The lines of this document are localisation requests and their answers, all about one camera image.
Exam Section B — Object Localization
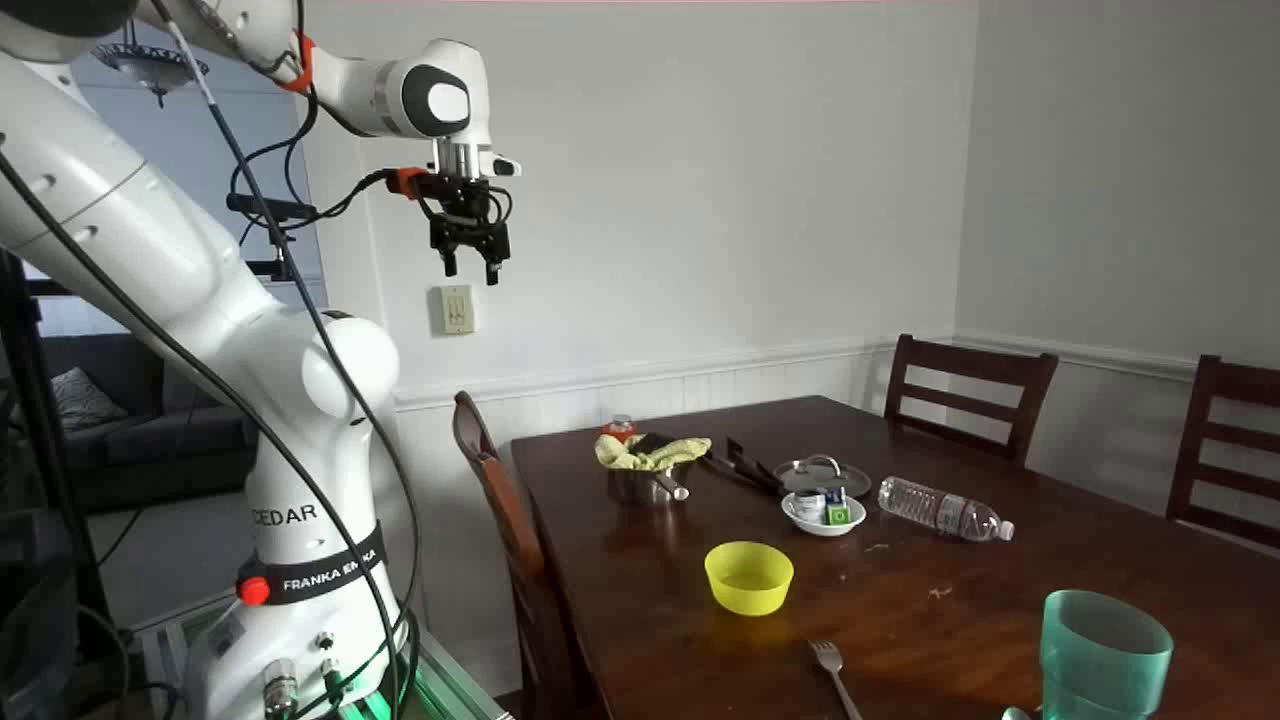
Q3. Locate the robot mounting platform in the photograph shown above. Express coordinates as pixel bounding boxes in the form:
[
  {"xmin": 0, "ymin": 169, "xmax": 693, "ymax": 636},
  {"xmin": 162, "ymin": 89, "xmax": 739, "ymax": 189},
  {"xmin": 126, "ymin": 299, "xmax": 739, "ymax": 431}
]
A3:
[{"xmin": 124, "ymin": 591, "xmax": 513, "ymax": 720}]

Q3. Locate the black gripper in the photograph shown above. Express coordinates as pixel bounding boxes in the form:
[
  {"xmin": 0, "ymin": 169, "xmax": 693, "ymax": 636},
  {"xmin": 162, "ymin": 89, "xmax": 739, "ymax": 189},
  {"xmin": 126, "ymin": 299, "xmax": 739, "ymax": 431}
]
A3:
[{"xmin": 421, "ymin": 176, "xmax": 514, "ymax": 289}]

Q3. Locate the beige wall switch plate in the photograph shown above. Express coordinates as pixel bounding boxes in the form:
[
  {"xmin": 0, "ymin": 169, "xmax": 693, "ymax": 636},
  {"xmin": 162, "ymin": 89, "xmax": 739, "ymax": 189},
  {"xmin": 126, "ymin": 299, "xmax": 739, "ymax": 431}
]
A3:
[{"xmin": 429, "ymin": 279, "xmax": 481, "ymax": 341}]

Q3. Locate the clear plastic water bottle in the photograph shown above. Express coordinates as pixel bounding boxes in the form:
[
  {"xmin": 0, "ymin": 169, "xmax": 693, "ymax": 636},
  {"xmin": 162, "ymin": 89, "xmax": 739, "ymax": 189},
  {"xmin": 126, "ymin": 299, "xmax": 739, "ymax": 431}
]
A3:
[{"xmin": 872, "ymin": 472, "xmax": 1019, "ymax": 547}]

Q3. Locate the small metal pot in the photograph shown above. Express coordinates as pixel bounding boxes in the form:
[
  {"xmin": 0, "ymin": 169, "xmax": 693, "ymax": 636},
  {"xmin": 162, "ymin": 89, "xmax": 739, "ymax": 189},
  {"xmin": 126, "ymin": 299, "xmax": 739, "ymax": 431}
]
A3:
[{"xmin": 608, "ymin": 463, "xmax": 694, "ymax": 512}]

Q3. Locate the green translucent plastic cup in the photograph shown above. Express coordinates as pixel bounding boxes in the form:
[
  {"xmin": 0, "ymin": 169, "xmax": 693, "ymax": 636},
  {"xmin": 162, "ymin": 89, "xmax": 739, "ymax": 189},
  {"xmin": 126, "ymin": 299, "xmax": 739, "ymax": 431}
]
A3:
[{"xmin": 1034, "ymin": 588, "xmax": 1177, "ymax": 720}]

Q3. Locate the black camera stand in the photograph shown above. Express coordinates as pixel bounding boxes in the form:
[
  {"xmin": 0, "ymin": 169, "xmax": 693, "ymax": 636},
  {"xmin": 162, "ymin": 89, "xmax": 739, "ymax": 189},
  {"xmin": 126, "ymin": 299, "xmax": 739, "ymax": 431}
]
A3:
[{"xmin": 0, "ymin": 253, "xmax": 126, "ymax": 720}]

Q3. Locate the dark wooden chair curved back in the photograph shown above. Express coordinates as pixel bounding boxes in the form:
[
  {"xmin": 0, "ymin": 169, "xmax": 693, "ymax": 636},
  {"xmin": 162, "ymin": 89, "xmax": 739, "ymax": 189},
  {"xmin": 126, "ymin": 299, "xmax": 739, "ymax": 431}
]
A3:
[{"xmin": 446, "ymin": 389, "xmax": 605, "ymax": 720}]

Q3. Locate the small white bowl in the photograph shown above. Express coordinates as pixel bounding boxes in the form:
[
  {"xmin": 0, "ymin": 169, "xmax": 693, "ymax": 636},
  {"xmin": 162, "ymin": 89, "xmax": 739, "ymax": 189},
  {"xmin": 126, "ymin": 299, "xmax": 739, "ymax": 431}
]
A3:
[{"xmin": 777, "ymin": 485, "xmax": 872, "ymax": 540}]

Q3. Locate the metal pot lid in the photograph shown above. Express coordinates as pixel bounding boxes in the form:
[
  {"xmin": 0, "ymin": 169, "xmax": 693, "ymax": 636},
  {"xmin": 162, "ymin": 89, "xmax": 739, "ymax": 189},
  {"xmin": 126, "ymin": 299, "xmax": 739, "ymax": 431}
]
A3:
[{"xmin": 777, "ymin": 452, "xmax": 875, "ymax": 498}]

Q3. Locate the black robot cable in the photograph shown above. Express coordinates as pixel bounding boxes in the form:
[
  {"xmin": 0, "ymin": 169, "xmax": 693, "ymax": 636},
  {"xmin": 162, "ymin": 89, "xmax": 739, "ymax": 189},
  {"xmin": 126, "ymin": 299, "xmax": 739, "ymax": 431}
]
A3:
[{"xmin": 149, "ymin": 0, "xmax": 429, "ymax": 720}]

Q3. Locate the grey couch pillow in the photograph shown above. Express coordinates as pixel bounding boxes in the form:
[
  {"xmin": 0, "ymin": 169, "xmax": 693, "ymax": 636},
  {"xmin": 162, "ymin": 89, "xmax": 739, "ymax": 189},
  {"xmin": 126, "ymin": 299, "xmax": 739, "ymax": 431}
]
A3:
[{"xmin": 48, "ymin": 362, "xmax": 131, "ymax": 436}]

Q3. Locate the dark grey couch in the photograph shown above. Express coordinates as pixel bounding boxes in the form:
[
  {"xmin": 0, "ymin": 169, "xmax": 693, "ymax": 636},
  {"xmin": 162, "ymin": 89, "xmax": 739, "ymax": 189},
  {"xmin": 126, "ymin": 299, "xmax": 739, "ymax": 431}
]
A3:
[{"xmin": 35, "ymin": 331, "xmax": 261, "ymax": 517}]

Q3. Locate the hanging ceiling lamp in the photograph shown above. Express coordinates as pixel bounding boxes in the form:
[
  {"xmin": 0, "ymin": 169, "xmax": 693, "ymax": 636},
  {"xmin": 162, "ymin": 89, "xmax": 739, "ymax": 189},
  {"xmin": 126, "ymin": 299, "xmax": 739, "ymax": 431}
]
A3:
[{"xmin": 90, "ymin": 19, "xmax": 210, "ymax": 113}]

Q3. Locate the silver fork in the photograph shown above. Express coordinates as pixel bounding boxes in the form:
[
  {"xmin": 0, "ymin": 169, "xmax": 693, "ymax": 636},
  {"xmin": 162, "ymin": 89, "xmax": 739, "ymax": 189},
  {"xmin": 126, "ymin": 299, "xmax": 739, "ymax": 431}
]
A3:
[{"xmin": 807, "ymin": 636, "xmax": 872, "ymax": 720}]

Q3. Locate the yellow plastic bowl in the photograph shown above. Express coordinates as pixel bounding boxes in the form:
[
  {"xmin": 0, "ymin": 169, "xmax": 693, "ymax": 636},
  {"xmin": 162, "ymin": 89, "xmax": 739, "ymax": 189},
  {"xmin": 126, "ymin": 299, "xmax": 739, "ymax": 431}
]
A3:
[{"xmin": 698, "ymin": 536, "xmax": 800, "ymax": 618}]

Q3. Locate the dark wooden chair slatted back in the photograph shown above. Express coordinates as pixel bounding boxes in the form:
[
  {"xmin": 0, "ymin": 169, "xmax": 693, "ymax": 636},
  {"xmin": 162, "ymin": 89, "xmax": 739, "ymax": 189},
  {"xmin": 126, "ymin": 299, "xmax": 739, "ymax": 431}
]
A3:
[
  {"xmin": 881, "ymin": 331, "xmax": 1058, "ymax": 467},
  {"xmin": 1162, "ymin": 353, "xmax": 1280, "ymax": 552}
]

